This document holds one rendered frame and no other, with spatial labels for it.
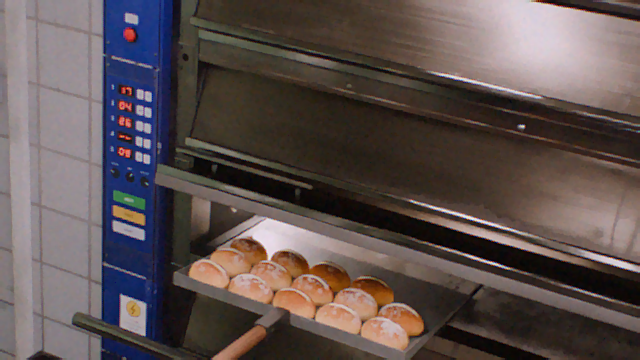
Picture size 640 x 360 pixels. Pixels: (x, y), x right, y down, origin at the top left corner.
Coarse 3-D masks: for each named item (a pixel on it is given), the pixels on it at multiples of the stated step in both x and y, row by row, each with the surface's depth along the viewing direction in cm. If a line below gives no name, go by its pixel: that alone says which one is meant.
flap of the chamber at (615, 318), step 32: (192, 192) 218; (224, 192) 215; (288, 192) 227; (320, 224) 206; (384, 224) 214; (416, 256) 198; (480, 256) 203; (512, 256) 208; (512, 288) 191; (608, 288) 198; (608, 320) 184
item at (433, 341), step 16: (192, 256) 243; (208, 256) 243; (432, 336) 219; (448, 336) 219; (464, 336) 220; (480, 336) 220; (448, 352) 219; (464, 352) 217; (480, 352) 215; (496, 352) 215; (512, 352) 216; (528, 352) 216
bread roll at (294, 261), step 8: (272, 256) 238; (280, 256) 235; (288, 256) 235; (296, 256) 235; (280, 264) 235; (288, 264) 234; (296, 264) 234; (304, 264) 234; (296, 272) 234; (304, 272) 234
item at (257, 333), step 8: (256, 328) 208; (264, 328) 209; (248, 336) 205; (256, 336) 206; (264, 336) 208; (232, 344) 201; (240, 344) 202; (248, 344) 203; (224, 352) 198; (232, 352) 199; (240, 352) 201
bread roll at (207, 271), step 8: (200, 264) 227; (208, 264) 226; (216, 264) 227; (192, 272) 227; (200, 272) 226; (208, 272) 225; (216, 272) 225; (224, 272) 226; (200, 280) 226; (208, 280) 225; (216, 280) 225; (224, 280) 225; (224, 288) 226
